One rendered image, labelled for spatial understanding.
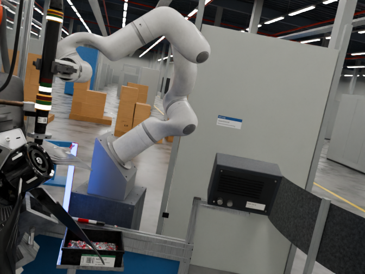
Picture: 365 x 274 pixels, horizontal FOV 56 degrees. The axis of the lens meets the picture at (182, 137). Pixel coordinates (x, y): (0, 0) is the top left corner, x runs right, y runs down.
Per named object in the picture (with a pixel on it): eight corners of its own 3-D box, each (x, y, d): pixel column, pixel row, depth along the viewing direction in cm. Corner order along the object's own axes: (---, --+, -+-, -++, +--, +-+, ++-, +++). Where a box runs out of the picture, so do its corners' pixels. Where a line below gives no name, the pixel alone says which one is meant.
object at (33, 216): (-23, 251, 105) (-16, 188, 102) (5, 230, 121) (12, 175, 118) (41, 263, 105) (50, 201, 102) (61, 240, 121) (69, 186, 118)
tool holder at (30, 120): (20, 137, 96) (25, 103, 95) (17, 132, 102) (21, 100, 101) (54, 140, 102) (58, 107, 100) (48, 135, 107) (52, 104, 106)
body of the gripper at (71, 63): (81, 83, 116) (69, 82, 105) (51, 77, 116) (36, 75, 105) (84, 61, 115) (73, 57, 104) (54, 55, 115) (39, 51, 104)
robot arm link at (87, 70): (72, 50, 117) (86, 74, 118) (84, 54, 130) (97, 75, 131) (51, 62, 118) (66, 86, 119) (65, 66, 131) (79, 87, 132)
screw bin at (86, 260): (58, 266, 118) (61, 248, 117) (63, 243, 134) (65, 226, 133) (121, 269, 123) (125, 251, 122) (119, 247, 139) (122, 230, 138)
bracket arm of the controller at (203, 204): (192, 205, 140) (193, 198, 139) (192, 203, 143) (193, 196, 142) (249, 216, 140) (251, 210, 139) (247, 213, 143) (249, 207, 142)
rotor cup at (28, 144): (3, 212, 88) (45, 188, 87) (-28, 164, 87) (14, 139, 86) (30, 195, 103) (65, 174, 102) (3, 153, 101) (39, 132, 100)
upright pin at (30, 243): (24, 247, 103) (27, 228, 102) (27, 244, 105) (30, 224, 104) (31, 248, 103) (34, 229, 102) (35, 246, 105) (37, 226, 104)
